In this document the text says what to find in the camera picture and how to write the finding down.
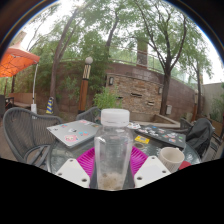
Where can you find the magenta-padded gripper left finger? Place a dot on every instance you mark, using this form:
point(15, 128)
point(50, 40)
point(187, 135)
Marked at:
point(74, 170)

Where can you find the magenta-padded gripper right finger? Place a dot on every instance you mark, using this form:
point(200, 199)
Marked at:
point(150, 168)

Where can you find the clear plastic bottle white cap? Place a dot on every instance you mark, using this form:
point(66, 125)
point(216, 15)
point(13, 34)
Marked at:
point(113, 150)

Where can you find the cream ceramic mug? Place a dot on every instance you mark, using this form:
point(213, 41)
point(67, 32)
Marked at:
point(170, 159)

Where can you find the tape roll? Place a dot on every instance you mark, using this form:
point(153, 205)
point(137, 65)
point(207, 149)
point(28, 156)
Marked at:
point(138, 146)

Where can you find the yellow square card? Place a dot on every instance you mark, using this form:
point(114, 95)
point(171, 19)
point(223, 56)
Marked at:
point(142, 139)

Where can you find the flat round red coaster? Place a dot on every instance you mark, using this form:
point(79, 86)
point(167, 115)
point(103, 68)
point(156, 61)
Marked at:
point(185, 165)

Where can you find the dark laptop with stickers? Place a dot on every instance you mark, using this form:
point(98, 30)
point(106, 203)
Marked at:
point(163, 135)

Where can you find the silver laptop with stickers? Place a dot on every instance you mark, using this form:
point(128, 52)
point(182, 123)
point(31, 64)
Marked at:
point(71, 131)

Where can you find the white sticker sheet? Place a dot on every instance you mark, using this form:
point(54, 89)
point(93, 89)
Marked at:
point(134, 125)

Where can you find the black jacket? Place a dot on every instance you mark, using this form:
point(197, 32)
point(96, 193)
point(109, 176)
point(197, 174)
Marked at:
point(200, 135)

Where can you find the blue yellow striped cone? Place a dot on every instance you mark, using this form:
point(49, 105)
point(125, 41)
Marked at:
point(50, 106)

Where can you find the green leafy tree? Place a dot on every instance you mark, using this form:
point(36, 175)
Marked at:
point(165, 90)
point(55, 80)

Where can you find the orange patio umbrella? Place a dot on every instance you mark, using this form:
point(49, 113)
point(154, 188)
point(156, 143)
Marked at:
point(16, 61)

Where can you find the grey wall utility box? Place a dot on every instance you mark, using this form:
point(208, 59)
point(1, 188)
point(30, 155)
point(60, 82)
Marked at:
point(169, 110)

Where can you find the striped lamp post globe light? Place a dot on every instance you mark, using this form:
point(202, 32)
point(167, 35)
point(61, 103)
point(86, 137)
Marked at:
point(195, 106)
point(84, 86)

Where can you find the wall lantern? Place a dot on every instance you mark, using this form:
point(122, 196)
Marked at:
point(160, 90)
point(111, 81)

